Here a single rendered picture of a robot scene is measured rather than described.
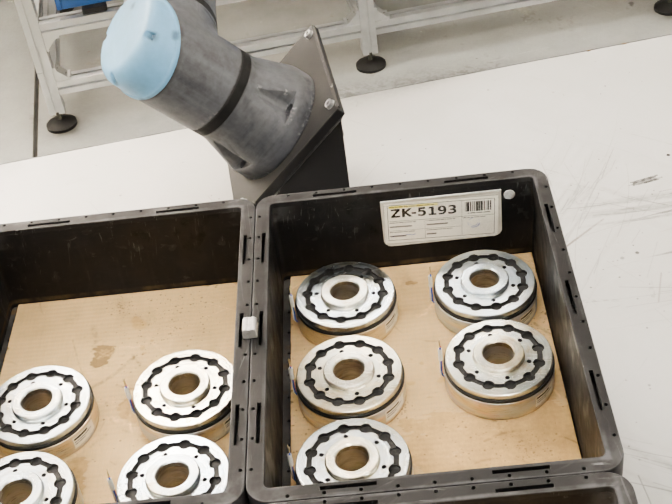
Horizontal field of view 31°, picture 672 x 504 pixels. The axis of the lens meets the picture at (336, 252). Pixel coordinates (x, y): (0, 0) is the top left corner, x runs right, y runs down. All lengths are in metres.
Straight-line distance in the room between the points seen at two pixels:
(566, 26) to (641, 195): 1.80
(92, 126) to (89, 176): 1.45
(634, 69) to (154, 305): 0.86
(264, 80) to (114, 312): 0.35
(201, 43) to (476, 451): 0.60
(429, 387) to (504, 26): 2.29
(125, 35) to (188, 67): 0.09
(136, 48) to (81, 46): 2.18
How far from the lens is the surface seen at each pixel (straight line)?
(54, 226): 1.28
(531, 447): 1.11
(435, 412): 1.14
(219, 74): 1.42
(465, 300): 1.20
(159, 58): 1.40
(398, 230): 1.26
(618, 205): 1.58
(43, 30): 3.09
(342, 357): 1.14
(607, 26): 3.36
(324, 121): 1.42
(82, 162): 1.78
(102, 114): 3.24
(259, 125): 1.44
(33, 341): 1.30
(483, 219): 1.26
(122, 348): 1.26
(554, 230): 1.17
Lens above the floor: 1.67
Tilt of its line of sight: 40 degrees down
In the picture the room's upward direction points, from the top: 8 degrees counter-clockwise
